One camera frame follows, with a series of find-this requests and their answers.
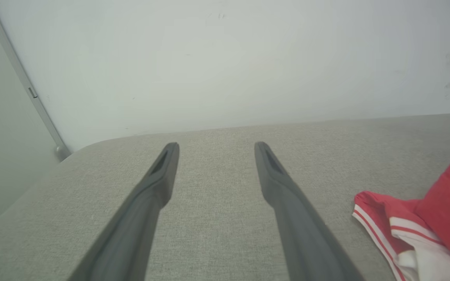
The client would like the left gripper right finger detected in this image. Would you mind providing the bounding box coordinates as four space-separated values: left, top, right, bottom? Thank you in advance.
254 141 364 281

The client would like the grey fabric sofa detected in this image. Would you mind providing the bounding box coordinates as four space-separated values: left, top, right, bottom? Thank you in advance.
0 113 450 281

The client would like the grey metal pole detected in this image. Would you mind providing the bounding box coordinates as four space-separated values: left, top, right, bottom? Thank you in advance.
0 0 72 162

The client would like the red and white jersey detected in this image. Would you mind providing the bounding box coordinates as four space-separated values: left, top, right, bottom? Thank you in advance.
352 158 450 281

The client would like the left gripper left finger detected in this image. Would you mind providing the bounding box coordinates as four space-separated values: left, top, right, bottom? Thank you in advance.
68 142 180 281

